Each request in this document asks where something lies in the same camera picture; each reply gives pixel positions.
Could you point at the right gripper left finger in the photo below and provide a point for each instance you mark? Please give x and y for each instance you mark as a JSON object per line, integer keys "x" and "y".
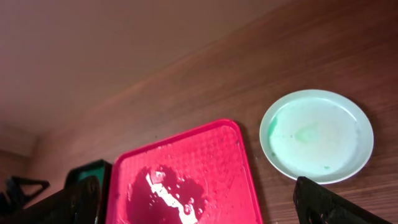
{"x": 76, "y": 204}

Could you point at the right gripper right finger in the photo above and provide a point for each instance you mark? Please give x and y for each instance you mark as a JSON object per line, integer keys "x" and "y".
{"x": 315, "y": 204}

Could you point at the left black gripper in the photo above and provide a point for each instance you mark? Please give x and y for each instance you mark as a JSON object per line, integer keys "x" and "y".
{"x": 14, "y": 198}

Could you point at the white plate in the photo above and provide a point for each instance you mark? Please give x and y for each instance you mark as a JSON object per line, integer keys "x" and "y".
{"x": 316, "y": 134}

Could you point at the dark green tray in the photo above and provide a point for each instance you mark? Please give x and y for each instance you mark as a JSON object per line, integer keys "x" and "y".
{"x": 101, "y": 169}

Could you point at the red plastic tray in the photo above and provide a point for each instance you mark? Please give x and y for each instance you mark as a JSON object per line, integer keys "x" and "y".
{"x": 199, "y": 176}

